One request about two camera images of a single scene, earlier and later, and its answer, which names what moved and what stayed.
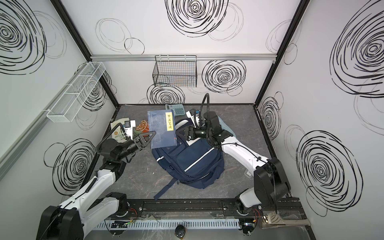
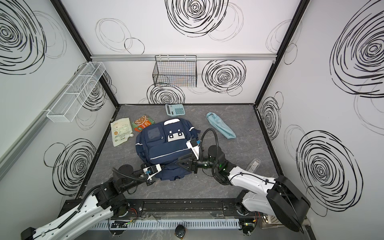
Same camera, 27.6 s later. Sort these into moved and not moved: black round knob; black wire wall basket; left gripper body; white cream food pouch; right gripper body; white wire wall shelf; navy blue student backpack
Moved: left gripper body; right gripper body; navy blue student backpack
Not moved: black wire wall basket; white cream food pouch; black round knob; white wire wall shelf
